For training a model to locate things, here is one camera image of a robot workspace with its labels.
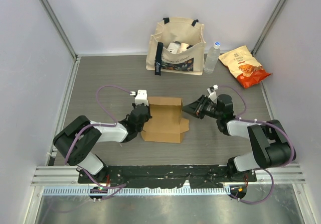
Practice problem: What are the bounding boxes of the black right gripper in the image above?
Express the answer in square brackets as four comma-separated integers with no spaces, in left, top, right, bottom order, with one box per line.
[182,94,222,119]

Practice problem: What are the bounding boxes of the brown cardboard box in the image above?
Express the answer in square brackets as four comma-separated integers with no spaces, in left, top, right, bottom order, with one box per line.
[141,96,189,144]

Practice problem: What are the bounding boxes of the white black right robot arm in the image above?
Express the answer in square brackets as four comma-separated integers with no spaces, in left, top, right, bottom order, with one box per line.
[182,94,296,181]

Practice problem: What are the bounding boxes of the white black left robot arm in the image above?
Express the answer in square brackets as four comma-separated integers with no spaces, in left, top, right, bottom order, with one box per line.
[53,104,151,183]

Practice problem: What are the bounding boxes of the clear plastic water bottle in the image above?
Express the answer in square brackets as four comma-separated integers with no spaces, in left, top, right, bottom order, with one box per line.
[203,42,221,74]

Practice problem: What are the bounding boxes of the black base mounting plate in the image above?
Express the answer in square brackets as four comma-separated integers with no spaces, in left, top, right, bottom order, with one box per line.
[92,165,257,189]

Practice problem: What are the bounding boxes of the cassava chips bag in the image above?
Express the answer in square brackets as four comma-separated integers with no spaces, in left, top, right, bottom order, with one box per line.
[219,45,271,88]

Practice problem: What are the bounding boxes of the beige canvas tote bag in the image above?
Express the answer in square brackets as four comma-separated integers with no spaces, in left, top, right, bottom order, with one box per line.
[146,18,206,75]

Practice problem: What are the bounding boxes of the white items inside bag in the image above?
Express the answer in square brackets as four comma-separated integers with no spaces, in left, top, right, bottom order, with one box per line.
[167,41,191,54]

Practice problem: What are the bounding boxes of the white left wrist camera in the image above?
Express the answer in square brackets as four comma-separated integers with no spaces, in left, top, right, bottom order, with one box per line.
[129,89,149,106]

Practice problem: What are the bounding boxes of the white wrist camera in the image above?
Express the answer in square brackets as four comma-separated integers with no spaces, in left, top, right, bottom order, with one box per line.
[207,85,219,102]
[129,89,149,106]

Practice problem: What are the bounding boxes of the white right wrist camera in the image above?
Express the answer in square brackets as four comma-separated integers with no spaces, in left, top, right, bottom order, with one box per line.
[207,85,219,102]

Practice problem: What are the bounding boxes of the aluminium front rail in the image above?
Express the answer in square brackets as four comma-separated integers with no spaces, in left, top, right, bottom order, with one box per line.
[31,164,305,189]

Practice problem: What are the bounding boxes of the white slotted cable duct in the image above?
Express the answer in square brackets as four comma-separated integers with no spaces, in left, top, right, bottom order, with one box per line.
[43,186,230,196]

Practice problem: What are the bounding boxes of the aluminium frame post right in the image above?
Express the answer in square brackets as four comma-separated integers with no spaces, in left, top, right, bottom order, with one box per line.
[251,0,288,56]

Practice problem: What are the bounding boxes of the aluminium frame post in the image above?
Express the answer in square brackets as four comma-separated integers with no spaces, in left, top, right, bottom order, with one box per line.
[251,0,288,56]
[39,0,78,60]

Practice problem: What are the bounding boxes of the aluminium frame post left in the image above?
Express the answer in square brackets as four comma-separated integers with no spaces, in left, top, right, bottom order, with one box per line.
[39,0,78,60]

